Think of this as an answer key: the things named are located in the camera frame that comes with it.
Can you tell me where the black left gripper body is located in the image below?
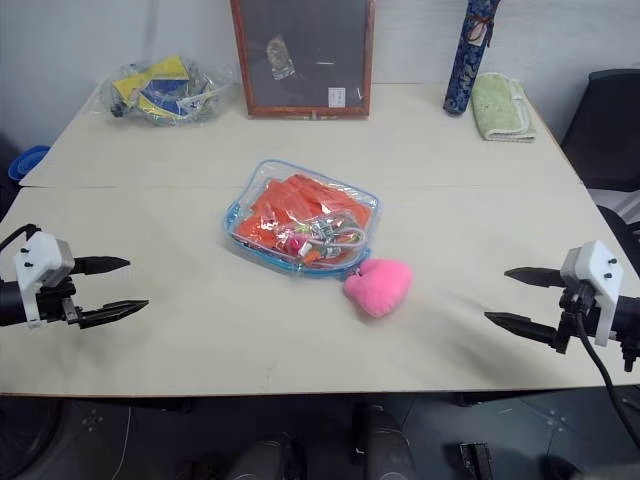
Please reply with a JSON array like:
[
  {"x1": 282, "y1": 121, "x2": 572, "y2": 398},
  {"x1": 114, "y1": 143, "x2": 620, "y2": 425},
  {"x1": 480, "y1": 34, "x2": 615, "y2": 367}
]
[{"x1": 33, "y1": 272, "x2": 82, "y2": 329}]

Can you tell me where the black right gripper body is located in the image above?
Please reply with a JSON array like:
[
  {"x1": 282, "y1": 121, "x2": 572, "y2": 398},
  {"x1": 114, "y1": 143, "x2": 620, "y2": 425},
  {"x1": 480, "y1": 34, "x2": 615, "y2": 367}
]
[{"x1": 553, "y1": 279, "x2": 601, "y2": 355}]

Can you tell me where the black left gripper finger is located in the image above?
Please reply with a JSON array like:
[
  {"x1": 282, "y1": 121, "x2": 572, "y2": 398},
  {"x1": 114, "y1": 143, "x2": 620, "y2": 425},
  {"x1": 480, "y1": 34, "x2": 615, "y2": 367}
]
[
  {"x1": 77, "y1": 299, "x2": 150, "y2": 330},
  {"x1": 73, "y1": 255, "x2": 132, "y2": 276}
]

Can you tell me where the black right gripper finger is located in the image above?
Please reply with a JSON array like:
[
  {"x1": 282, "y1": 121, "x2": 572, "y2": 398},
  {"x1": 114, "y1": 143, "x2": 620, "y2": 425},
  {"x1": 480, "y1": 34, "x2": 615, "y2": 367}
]
[
  {"x1": 503, "y1": 266, "x2": 567, "y2": 289},
  {"x1": 483, "y1": 311, "x2": 561, "y2": 346}
]

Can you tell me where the clear plastic bag with packets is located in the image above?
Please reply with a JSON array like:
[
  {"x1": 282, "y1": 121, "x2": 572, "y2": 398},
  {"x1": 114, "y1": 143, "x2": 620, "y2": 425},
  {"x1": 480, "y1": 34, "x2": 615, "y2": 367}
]
[{"x1": 99, "y1": 55, "x2": 237, "y2": 128}]

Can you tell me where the orange cloth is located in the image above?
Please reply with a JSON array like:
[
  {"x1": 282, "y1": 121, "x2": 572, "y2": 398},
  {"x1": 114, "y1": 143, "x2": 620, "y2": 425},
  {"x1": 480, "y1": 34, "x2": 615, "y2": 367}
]
[{"x1": 236, "y1": 173, "x2": 375, "y2": 250}]

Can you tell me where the clear pouch with orange contents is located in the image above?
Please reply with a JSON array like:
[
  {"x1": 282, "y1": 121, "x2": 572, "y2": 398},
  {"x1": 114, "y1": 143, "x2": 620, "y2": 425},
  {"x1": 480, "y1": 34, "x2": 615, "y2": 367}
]
[{"x1": 221, "y1": 159, "x2": 383, "y2": 277}]

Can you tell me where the blue plastic bowl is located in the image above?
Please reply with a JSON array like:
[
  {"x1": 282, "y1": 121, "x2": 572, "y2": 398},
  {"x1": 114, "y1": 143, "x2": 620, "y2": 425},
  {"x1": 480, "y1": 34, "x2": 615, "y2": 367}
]
[{"x1": 8, "y1": 144, "x2": 50, "y2": 184}]

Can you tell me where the pink plush heart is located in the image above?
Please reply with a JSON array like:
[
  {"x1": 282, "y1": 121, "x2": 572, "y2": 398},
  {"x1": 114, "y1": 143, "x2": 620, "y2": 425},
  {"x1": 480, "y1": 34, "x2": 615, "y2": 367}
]
[{"x1": 343, "y1": 257, "x2": 414, "y2": 318}]

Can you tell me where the black chair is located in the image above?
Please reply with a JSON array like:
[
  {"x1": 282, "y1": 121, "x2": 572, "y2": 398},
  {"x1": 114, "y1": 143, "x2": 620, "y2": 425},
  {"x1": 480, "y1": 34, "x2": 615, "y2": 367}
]
[{"x1": 558, "y1": 68, "x2": 640, "y2": 261}]

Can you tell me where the folded green towel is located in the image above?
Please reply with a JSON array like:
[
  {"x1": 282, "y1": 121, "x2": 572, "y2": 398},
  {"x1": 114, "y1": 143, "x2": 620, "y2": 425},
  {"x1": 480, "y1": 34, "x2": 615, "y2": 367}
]
[{"x1": 470, "y1": 72, "x2": 538, "y2": 144}]

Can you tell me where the dark rounded robot leg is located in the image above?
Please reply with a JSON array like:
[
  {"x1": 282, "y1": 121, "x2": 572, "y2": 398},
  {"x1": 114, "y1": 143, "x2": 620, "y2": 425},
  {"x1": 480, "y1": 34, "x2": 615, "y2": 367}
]
[
  {"x1": 352, "y1": 404, "x2": 419, "y2": 480},
  {"x1": 227, "y1": 439, "x2": 306, "y2": 480}
]

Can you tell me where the small colourful trinkets bundle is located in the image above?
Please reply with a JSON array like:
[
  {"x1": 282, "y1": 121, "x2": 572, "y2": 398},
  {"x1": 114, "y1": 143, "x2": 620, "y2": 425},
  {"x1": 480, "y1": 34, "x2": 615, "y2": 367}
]
[{"x1": 279, "y1": 212, "x2": 369, "y2": 266}]

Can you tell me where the blue patterned scroll tube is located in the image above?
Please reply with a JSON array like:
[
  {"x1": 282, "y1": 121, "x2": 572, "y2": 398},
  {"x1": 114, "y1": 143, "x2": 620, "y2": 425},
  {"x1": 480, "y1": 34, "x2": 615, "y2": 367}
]
[{"x1": 441, "y1": 0, "x2": 503, "y2": 117}]

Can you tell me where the wood-framed blackboard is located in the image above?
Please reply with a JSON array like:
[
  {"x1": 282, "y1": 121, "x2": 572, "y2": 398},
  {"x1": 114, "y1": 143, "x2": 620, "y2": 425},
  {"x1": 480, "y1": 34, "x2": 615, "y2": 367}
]
[{"x1": 229, "y1": 0, "x2": 375, "y2": 120}]

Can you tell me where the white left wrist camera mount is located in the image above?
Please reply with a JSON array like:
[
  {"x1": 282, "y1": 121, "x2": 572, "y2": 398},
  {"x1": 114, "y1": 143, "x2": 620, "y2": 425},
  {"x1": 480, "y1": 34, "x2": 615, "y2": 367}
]
[{"x1": 13, "y1": 232, "x2": 76, "y2": 330}]

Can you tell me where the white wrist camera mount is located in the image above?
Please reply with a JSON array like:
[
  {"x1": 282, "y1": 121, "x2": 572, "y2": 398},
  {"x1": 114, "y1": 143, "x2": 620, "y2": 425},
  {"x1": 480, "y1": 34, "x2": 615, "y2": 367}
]
[
  {"x1": 13, "y1": 232, "x2": 76, "y2": 330},
  {"x1": 559, "y1": 240, "x2": 626, "y2": 347}
]

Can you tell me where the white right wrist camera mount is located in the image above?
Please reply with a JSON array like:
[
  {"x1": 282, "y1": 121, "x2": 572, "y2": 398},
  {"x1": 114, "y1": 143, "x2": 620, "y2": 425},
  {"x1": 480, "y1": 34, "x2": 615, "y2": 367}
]
[{"x1": 559, "y1": 240, "x2": 626, "y2": 347}]

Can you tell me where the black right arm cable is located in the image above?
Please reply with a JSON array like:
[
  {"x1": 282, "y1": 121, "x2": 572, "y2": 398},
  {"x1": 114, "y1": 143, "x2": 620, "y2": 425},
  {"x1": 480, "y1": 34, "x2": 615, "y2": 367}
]
[{"x1": 573, "y1": 294, "x2": 640, "y2": 469}]

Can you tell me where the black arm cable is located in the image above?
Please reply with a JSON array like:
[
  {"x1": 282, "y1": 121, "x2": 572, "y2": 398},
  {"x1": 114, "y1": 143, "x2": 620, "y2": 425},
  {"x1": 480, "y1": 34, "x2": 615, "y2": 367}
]
[
  {"x1": 0, "y1": 223, "x2": 42, "y2": 251},
  {"x1": 573, "y1": 294, "x2": 640, "y2": 469}
]

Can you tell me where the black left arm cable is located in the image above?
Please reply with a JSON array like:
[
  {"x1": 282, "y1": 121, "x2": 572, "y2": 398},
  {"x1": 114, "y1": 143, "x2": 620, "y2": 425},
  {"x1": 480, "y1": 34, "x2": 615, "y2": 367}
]
[{"x1": 0, "y1": 223, "x2": 42, "y2": 251}]

